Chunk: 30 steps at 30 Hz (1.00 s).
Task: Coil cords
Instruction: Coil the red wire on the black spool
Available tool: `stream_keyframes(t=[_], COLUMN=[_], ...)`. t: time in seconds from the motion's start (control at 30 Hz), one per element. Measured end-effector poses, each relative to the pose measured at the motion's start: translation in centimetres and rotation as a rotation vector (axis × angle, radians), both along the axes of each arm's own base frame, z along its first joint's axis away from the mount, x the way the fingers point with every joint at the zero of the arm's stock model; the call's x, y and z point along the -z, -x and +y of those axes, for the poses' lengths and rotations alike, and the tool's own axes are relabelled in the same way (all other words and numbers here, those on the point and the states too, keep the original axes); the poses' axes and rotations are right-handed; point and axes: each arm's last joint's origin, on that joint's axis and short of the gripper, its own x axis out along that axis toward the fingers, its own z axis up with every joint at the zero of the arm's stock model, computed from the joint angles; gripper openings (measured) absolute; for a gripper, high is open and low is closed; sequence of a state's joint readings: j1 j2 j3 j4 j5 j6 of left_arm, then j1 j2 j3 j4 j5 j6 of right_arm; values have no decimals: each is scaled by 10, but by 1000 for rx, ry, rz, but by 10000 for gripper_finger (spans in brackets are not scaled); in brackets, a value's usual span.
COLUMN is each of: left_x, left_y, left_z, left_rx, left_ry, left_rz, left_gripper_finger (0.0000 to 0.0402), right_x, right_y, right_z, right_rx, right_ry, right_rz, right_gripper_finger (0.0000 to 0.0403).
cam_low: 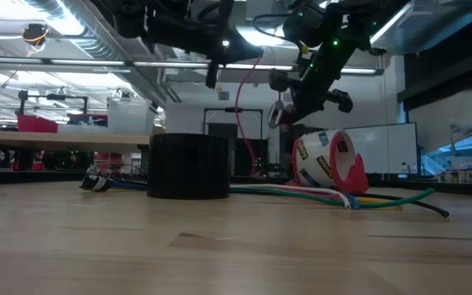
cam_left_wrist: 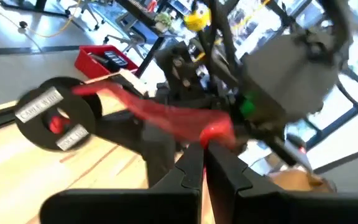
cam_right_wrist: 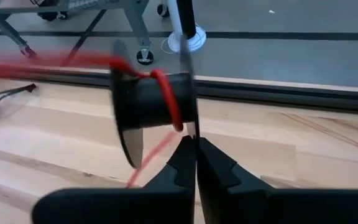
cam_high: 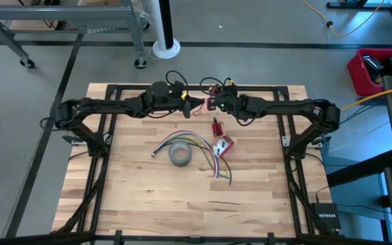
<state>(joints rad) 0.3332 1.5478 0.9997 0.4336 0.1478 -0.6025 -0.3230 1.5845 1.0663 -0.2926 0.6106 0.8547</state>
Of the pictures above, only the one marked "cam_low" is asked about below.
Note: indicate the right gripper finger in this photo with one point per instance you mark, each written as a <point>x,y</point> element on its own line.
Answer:
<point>309,108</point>
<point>293,108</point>

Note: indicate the translucent storage box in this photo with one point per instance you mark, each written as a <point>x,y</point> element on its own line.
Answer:
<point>129,119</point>

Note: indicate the long ceiling light bar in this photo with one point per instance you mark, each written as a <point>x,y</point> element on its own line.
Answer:
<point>96,62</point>

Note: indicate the black camera rig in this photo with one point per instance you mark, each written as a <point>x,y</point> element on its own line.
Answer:
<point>51,97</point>

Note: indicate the grey wall vent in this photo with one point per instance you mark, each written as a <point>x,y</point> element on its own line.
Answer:
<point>223,96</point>

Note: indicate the black gantry frame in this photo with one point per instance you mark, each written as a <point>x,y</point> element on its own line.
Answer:
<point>232,110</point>

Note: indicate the silver ventilation duct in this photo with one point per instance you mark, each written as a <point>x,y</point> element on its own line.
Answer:
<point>96,45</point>

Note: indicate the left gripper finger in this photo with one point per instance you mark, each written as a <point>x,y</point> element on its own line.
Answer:
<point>246,42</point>
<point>242,55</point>

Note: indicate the wooden workbench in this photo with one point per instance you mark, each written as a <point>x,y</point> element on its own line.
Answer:
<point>55,141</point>

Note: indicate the whiteboard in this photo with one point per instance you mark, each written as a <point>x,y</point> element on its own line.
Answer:
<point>391,147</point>

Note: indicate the duct tape roll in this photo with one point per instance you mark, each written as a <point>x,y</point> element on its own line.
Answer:
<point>189,166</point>

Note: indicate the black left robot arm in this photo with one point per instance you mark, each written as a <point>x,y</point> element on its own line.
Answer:
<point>129,16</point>

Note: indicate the red storage crate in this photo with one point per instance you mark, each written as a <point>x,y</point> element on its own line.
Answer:
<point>109,157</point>

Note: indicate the small red plastic crate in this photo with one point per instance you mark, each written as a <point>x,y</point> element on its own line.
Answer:
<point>35,124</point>

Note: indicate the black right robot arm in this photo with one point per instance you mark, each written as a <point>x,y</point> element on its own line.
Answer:
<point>355,20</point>

